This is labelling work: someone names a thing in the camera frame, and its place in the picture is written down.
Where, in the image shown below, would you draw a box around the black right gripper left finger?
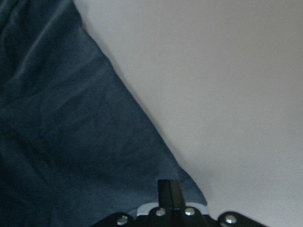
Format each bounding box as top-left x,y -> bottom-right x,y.
157,179 -> 171,227

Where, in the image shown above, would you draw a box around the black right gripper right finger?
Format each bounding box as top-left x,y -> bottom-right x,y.
169,180 -> 186,227

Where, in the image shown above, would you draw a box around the black graphic t-shirt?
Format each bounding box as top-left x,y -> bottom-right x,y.
0,0 -> 206,227

